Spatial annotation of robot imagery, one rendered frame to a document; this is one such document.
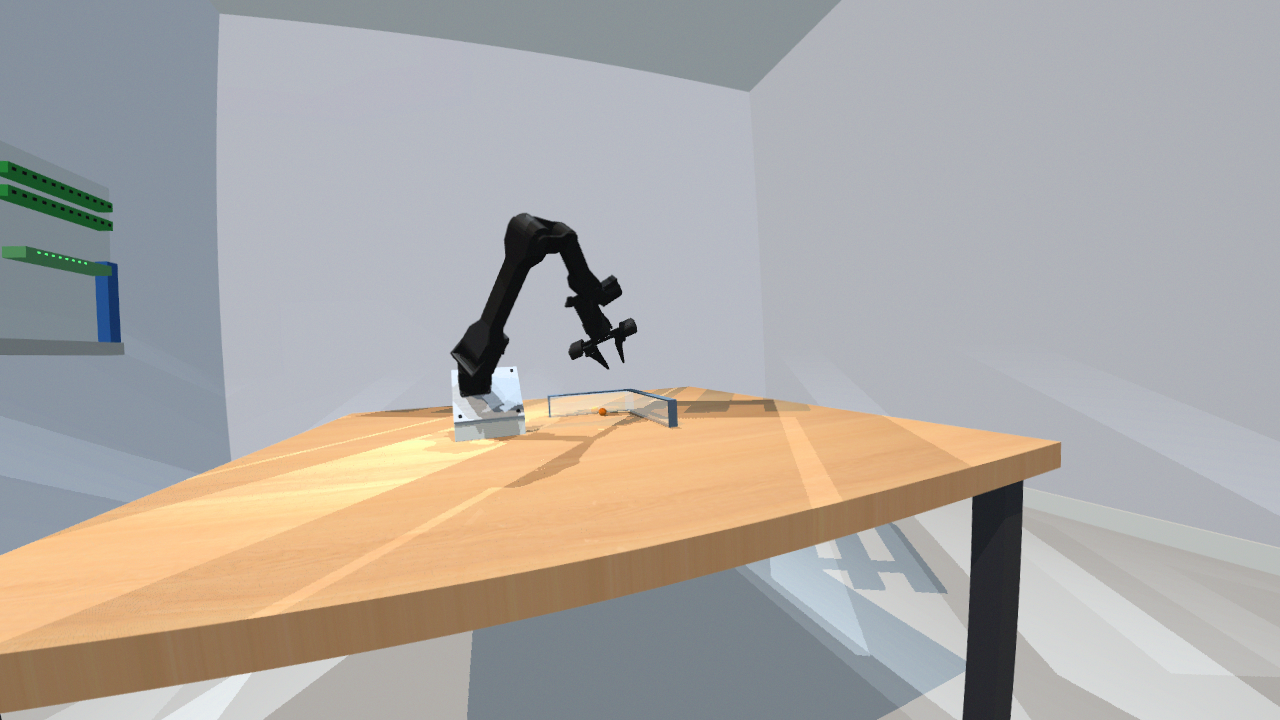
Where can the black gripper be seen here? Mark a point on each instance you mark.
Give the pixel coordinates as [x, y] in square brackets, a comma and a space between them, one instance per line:
[599, 331]

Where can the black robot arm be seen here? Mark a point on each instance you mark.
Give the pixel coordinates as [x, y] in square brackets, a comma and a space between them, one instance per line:
[527, 241]

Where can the clear blue l-shaped wall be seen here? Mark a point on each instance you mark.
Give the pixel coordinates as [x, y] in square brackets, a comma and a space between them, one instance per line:
[672, 403]

